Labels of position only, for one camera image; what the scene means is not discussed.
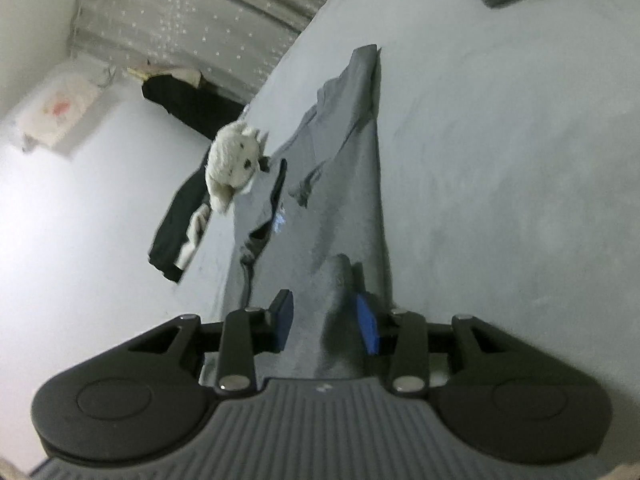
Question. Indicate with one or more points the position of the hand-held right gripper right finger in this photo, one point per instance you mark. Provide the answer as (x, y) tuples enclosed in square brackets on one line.
[(368, 330)]

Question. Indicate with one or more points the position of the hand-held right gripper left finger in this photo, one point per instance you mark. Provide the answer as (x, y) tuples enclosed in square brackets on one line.
[(283, 320)]

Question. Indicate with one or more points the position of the grey t-shirt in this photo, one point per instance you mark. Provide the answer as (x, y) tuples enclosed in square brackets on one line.
[(345, 210)]

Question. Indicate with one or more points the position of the white cloth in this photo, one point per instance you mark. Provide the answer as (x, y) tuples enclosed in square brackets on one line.
[(192, 235)]

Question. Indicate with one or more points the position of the black fleece garment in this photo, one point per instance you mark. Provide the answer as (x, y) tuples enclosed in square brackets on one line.
[(172, 230)]

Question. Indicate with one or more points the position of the white plush dog toy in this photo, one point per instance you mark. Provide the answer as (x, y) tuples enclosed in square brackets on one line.
[(230, 160)]

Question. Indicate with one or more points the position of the bed with grey sheet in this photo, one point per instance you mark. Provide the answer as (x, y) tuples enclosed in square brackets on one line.
[(500, 160)]

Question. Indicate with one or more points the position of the black hanging garment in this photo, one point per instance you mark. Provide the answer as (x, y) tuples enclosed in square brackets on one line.
[(195, 105)]

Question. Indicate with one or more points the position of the white plastic bag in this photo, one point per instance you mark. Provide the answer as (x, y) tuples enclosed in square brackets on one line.
[(55, 110)]

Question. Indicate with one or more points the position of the grey star-print curtain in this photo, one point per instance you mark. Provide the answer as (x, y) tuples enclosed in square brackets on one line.
[(210, 15)]

